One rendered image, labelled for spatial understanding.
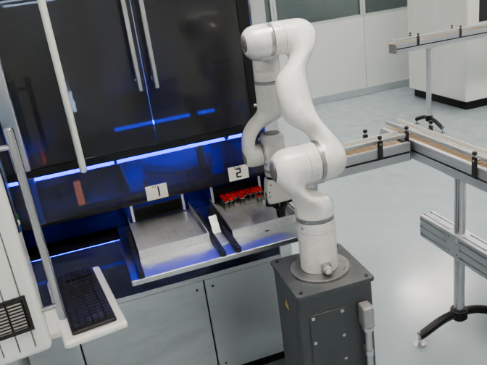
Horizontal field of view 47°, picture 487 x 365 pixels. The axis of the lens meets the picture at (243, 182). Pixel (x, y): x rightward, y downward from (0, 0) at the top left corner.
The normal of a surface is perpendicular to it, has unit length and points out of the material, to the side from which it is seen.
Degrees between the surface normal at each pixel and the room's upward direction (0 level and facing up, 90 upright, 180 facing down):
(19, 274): 90
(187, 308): 90
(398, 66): 90
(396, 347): 0
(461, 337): 0
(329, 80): 90
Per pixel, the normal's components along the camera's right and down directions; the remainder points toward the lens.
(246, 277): 0.31, 0.30
